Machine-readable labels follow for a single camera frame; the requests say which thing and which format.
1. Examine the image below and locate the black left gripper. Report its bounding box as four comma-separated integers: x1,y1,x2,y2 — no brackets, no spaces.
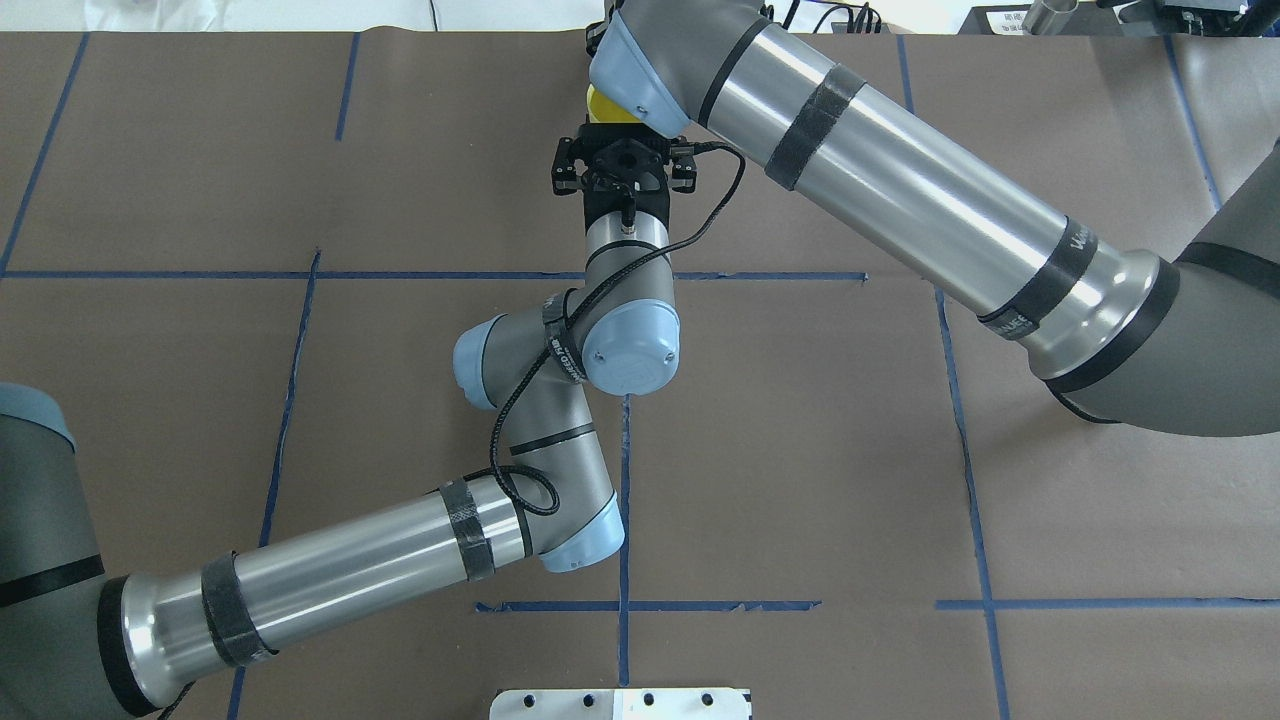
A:
550,123,698,223

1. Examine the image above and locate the white metal mount base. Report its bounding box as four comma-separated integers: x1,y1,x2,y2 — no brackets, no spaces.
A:
488,687,754,719

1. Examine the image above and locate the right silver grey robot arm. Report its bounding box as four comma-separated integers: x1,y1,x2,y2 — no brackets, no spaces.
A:
589,1,1279,437

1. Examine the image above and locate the yellow plastic cup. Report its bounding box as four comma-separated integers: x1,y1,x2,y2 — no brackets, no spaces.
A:
586,85,643,124

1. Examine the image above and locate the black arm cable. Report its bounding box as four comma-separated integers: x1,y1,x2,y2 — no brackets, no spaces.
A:
489,140,748,518

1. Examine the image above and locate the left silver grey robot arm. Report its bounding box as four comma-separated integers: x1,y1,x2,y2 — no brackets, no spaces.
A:
3,111,585,574

